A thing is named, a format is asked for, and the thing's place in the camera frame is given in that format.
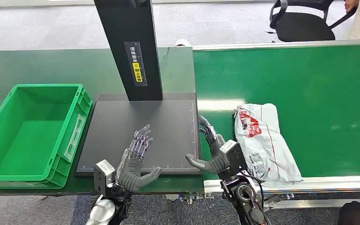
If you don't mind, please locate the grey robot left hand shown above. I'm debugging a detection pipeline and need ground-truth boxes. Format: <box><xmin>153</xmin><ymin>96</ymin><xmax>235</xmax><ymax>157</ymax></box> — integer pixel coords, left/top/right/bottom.
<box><xmin>115</xmin><ymin>124</ymin><xmax>162</xmax><ymax>193</ymax></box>

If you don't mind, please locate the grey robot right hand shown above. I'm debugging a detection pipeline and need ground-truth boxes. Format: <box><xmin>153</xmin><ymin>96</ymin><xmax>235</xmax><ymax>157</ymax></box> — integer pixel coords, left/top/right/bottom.
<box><xmin>185</xmin><ymin>115</ymin><xmax>230</xmax><ymax>175</ymax></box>

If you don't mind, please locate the white red-print mailer bag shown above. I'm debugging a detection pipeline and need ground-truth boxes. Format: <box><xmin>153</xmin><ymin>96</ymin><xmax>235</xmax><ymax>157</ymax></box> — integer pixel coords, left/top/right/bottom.
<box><xmin>233</xmin><ymin>103</ymin><xmax>303</xmax><ymax>184</ymax></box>

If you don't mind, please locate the black inbound scanner machine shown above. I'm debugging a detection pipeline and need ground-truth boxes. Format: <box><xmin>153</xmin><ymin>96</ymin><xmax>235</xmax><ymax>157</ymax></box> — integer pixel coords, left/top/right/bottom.
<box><xmin>75</xmin><ymin>0</ymin><xmax>203</xmax><ymax>177</ymax></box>

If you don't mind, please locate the green conveyor belt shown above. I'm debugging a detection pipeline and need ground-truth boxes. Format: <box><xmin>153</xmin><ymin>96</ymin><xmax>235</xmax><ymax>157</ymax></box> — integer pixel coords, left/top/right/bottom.
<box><xmin>192</xmin><ymin>43</ymin><xmax>360</xmax><ymax>181</ymax></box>

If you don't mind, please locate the green plastic crate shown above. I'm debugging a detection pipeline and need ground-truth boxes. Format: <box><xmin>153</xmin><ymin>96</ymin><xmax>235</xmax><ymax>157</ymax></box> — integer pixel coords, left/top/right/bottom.
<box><xmin>0</xmin><ymin>83</ymin><xmax>93</xmax><ymax>190</ymax></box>

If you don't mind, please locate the black yellow scanner label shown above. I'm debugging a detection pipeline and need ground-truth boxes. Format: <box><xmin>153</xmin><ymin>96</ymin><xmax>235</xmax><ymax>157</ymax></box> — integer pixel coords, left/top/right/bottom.
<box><xmin>124</xmin><ymin>41</ymin><xmax>148</xmax><ymax>88</ymax></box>

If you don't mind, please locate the white object behind table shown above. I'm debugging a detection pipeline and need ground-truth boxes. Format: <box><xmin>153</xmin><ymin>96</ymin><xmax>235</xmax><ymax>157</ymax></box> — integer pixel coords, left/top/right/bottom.
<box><xmin>175</xmin><ymin>38</ymin><xmax>193</xmax><ymax>48</ymax></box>

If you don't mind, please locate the black office chair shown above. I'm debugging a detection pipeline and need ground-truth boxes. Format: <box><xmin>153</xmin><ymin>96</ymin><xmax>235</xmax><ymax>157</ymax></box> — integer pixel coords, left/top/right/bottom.
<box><xmin>265</xmin><ymin>0</ymin><xmax>358</xmax><ymax>43</ymax></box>

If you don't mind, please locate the person's hand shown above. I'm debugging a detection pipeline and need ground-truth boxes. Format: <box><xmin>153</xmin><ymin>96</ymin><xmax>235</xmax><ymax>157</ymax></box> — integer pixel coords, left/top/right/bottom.
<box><xmin>345</xmin><ymin>0</ymin><xmax>360</xmax><ymax>13</ymax></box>

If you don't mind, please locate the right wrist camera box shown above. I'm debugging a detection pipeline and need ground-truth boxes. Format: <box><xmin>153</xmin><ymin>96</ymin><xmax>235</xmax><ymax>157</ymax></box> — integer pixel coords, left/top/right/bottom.
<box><xmin>219</xmin><ymin>140</ymin><xmax>248</xmax><ymax>179</ymax></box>

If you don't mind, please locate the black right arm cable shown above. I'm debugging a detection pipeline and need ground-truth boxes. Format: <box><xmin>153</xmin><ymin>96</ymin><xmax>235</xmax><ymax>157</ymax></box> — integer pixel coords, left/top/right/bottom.
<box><xmin>241</xmin><ymin>173</ymin><xmax>266</xmax><ymax>209</ymax></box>

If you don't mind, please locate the thin black table cable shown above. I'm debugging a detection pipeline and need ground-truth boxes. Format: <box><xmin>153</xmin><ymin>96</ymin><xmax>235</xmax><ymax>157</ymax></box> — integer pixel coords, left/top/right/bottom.
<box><xmin>159</xmin><ymin>47</ymin><xmax>170</xmax><ymax>69</ymax></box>

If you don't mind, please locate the aluminium conveyor frame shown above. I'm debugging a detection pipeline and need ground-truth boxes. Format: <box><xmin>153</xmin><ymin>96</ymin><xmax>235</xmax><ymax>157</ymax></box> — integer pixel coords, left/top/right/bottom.
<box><xmin>192</xmin><ymin>38</ymin><xmax>360</xmax><ymax>212</ymax></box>

